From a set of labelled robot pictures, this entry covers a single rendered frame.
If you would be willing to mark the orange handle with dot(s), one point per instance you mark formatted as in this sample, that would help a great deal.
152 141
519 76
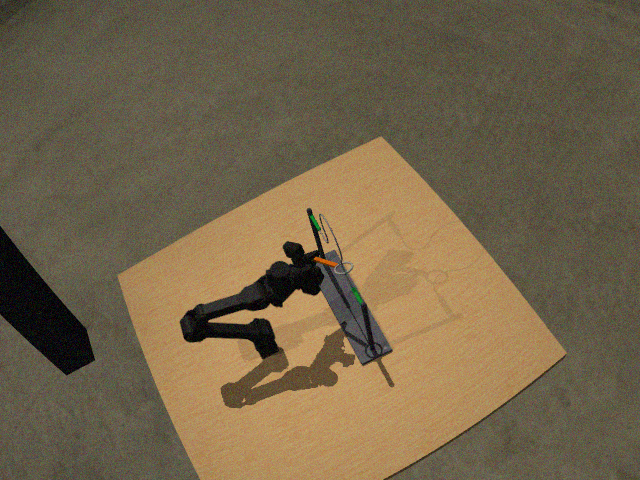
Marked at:
332 264

